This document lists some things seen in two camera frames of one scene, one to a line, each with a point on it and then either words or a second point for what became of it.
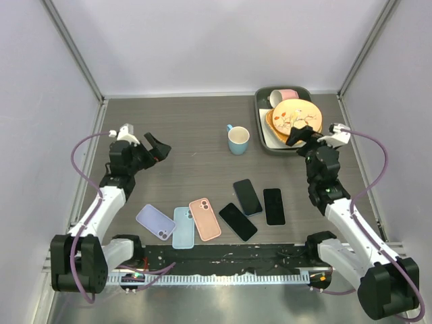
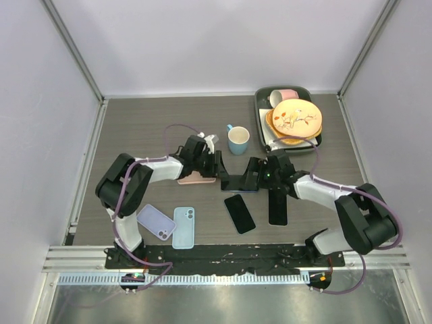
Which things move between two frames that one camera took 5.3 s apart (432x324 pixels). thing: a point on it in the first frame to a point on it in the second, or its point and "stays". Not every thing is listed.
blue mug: (238, 139) stays
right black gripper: (303, 134) to (264, 165)
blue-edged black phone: (248, 198) to (240, 185)
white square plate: (270, 140) stays
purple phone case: (156, 222) stays
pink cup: (277, 96) stays
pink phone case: (205, 219) to (195, 177)
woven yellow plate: (278, 134) stays
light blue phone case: (183, 231) stays
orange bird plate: (296, 113) stays
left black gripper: (158, 152) to (215, 159)
